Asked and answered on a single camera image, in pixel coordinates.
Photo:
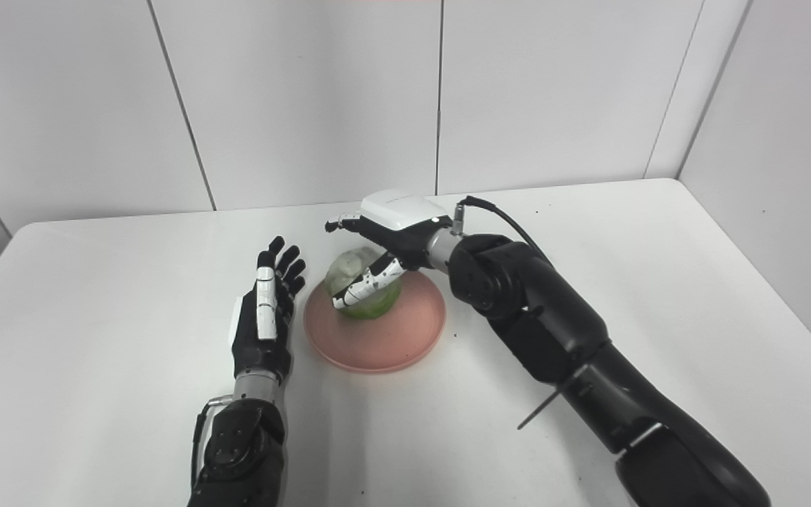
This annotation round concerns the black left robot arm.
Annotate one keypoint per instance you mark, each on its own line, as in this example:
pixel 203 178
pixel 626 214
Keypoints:
pixel 243 451

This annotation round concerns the black zip tie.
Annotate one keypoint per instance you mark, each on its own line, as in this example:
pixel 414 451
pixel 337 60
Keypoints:
pixel 539 408

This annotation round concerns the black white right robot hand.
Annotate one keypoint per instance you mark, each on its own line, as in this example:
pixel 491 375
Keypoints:
pixel 402 218

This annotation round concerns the pink plate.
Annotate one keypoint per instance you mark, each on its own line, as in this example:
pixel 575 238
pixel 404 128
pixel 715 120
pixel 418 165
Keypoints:
pixel 384 341

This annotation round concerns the green white toy cabbage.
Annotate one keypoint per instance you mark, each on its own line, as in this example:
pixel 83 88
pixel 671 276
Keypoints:
pixel 346 271

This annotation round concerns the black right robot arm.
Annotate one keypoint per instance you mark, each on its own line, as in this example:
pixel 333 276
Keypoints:
pixel 553 324

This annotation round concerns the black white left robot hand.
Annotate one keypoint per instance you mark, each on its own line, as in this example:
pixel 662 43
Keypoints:
pixel 249 345

